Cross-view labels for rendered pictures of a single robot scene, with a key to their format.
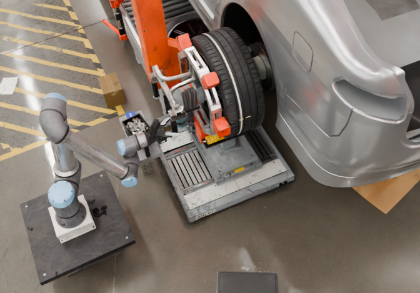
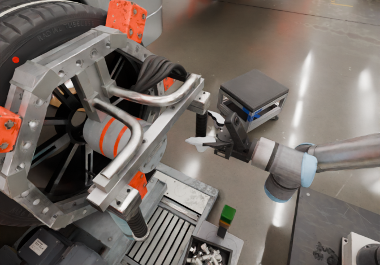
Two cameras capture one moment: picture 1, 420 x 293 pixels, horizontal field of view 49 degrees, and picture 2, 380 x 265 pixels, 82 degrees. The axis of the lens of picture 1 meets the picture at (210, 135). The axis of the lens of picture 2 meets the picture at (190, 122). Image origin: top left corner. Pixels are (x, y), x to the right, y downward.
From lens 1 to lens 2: 266 cm
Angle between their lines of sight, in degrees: 74
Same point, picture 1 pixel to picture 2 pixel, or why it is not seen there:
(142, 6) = not seen: outside the picture
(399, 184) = not seen: hidden behind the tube
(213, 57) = (69, 6)
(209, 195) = (182, 190)
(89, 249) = (360, 220)
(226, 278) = (253, 101)
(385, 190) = not seen: hidden behind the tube
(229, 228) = (195, 164)
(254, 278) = (236, 91)
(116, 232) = (316, 209)
